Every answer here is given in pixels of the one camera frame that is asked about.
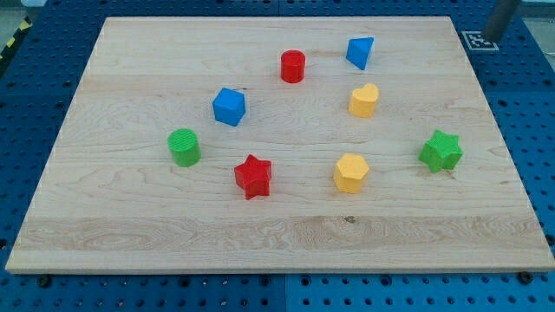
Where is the blue triangle block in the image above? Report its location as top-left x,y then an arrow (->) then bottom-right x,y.
346,36 -> 374,70

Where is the green cylinder block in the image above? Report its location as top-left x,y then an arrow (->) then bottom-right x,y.
167,128 -> 201,167

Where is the blue cube block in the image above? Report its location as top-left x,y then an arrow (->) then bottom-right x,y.
212,88 -> 245,127

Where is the white fiducial marker tag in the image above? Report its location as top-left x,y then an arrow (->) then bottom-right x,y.
461,30 -> 499,51

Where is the grey metal pole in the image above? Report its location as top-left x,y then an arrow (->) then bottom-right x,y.
481,0 -> 520,42

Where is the green star block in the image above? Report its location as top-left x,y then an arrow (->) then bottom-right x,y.
418,129 -> 464,173

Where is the yellow black hazard tape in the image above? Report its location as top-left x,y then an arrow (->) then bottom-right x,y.
1,16 -> 33,63

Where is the red star block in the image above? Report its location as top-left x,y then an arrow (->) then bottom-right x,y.
234,154 -> 272,200

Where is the yellow heart block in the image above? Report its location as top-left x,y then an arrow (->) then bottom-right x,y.
348,83 -> 380,118

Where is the red cylinder block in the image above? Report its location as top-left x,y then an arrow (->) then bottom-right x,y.
281,49 -> 306,83

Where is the wooden board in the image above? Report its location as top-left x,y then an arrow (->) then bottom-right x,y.
6,16 -> 554,275

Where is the yellow hexagon block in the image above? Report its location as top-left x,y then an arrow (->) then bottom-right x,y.
333,153 -> 369,194

